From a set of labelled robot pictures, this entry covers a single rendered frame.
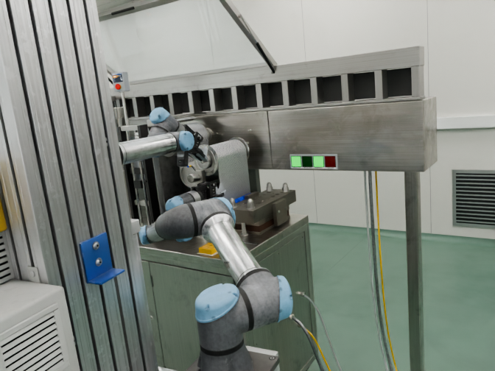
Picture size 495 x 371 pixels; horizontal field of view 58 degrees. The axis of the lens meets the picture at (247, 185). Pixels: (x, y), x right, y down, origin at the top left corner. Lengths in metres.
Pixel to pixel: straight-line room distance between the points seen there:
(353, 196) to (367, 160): 2.66
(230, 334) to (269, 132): 1.31
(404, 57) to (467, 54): 2.33
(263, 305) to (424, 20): 3.54
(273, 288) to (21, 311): 0.63
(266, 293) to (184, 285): 0.90
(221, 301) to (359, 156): 1.16
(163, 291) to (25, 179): 1.37
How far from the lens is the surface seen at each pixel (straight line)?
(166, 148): 1.67
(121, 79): 2.49
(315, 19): 4.75
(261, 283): 1.23
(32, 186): 0.91
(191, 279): 2.02
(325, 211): 4.91
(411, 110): 2.00
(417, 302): 2.42
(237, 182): 2.22
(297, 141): 2.21
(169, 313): 2.21
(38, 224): 0.92
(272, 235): 2.04
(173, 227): 1.49
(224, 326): 1.17
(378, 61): 2.04
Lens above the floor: 1.55
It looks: 12 degrees down
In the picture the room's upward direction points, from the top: 6 degrees counter-clockwise
